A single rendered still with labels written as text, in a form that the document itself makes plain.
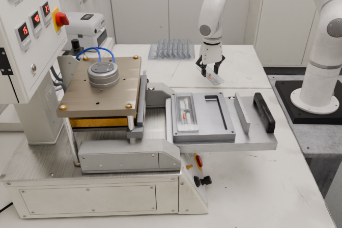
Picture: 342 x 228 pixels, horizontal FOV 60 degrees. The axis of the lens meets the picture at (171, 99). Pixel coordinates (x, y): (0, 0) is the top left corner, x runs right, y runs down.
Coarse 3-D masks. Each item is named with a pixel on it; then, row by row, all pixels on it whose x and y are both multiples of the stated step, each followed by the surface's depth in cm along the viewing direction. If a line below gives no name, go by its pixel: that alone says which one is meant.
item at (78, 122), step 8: (136, 112) 76; (72, 120) 73; (80, 120) 73; (88, 120) 73; (96, 120) 73; (104, 120) 73; (112, 120) 73; (120, 120) 73; (80, 128) 74; (88, 128) 74; (96, 128) 74; (104, 128) 74; (112, 128) 75; (120, 128) 75
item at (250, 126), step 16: (240, 112) 85; (256, 112) 89; (240, 128) 83; (256, 128) 83; (176, 144) 78; (192, 144) 78; (208, 144) 78; (224, 144) 78; (240, 144) 78; (256, 144) 78; (272, 144) 78
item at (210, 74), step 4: (200, 68) 145; (208, 68) 144; (208, 72) 141; (212, 72) 141; (208, 76) 138; (212, 76) 138; (216, 76) 138; (212, 80) 135; (216, 80) 135; (220, 80) 135
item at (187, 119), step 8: (176, 96) 90; (184, 96) 90; (192, 96) 90; (176, 104) 87; (184, 104) 87; (192, 104) 87; (184, 112) 83; (192, 112) 83; (184, 120) 81; (192, 120) 81; (184, 128) 78; (192, 128) 78
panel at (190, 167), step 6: (192, 156) 93; (186, 162) 83; (192, 162) 90; (186, 168) 81; (192, 168) 87; (198, 168) 94; (186, 174) 78; (192, 174) 84; (198, 174) 91; (192, 180) 82; (198, 186) 84; (204, 186) 92; (198, 192) 83; (204, 192) 89; (204, 198) 86
